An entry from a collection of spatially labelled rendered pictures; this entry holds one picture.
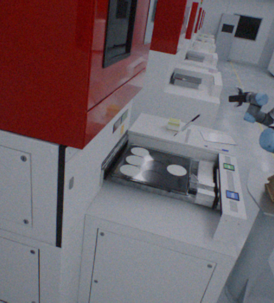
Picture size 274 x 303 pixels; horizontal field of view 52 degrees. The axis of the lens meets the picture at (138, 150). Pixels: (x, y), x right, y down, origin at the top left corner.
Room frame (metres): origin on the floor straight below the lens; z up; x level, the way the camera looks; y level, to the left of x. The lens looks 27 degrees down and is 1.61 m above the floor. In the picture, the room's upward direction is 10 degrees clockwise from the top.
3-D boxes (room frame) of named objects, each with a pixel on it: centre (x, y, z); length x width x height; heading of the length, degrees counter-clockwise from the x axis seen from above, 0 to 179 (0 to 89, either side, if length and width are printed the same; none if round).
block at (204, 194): (1.08, -0.34, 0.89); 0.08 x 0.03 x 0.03; 81
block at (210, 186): (1.16, -0.35, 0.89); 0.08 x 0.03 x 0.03; 81
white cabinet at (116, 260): (1.32, -0.22, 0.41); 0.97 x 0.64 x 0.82; 171
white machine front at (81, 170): (1.10, 0.15, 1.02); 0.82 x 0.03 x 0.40; 171
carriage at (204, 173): (1.24, -0.36, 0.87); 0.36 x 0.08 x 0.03; 171
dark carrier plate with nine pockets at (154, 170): (1.26, -0.10, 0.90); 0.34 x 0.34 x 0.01; 81
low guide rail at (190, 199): (1.13, -0.14, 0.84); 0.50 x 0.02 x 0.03; 81
